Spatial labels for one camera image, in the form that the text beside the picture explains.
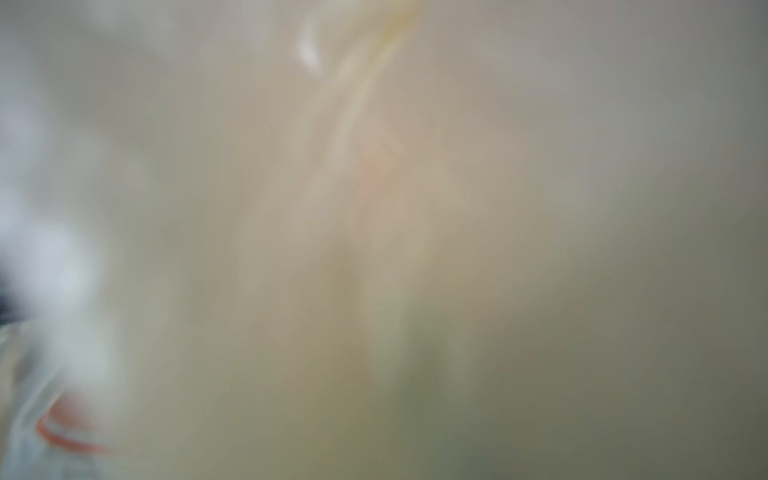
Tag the cream plastic bag orange print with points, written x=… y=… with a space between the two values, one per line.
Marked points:
x=384 y=239

